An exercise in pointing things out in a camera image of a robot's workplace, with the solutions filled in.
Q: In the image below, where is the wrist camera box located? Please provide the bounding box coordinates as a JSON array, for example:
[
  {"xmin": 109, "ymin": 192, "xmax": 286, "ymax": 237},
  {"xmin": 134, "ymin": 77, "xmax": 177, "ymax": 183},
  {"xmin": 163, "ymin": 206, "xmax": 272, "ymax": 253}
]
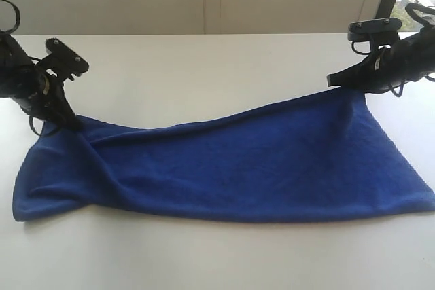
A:
[
  {"xmin": 347, "ymin": 18, "xmax": 402, "ymax": 44},
  {"xmin": 36, "ymin": 37, "xmax": 89, "ymax": 82}
]

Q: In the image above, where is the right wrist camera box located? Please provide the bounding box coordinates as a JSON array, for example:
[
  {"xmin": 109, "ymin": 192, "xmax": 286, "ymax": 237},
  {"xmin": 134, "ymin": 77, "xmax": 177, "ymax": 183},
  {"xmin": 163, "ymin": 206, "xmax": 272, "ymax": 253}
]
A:
[{"xmin": 347, "ymin": 18, "xmax": 402, "ymax": 44}]

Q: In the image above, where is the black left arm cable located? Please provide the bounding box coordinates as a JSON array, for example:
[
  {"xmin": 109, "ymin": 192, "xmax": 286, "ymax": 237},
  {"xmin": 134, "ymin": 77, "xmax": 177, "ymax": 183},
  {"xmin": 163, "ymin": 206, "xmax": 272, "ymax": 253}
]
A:
[{"xmin": 0, "ymin": 0, "xmax": 22, "ymax": 35}]

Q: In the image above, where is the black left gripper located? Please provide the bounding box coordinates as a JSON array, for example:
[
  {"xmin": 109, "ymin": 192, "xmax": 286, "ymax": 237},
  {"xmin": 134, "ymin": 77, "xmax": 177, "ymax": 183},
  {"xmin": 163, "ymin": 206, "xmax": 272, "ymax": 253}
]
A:
[{"xmin": 1, "ymin": 31, "xmax": 82, "ymax": 131}]

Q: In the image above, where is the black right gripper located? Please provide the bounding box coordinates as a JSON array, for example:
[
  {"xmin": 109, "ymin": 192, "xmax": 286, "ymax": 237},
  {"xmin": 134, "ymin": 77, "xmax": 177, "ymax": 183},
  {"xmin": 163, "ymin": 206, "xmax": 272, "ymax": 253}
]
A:
[{"xmin": 327, "ymin": 28, "xmax": 434, "ymax": 95}]

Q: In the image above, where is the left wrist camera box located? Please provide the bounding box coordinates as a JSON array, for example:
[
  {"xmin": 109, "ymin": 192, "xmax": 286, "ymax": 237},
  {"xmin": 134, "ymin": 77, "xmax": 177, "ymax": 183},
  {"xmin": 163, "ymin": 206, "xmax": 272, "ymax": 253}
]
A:
[{"xmin": 36, "ymin": 37, "xmax": 89, "ymax": 82}]

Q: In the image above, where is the blue towel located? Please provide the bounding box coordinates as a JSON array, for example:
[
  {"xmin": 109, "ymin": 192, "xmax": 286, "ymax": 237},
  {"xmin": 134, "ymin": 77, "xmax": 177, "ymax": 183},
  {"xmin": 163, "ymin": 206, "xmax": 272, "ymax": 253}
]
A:
[{"xmin": 12, "ymin": 88, "xmax": 434, "ymax": 223}]

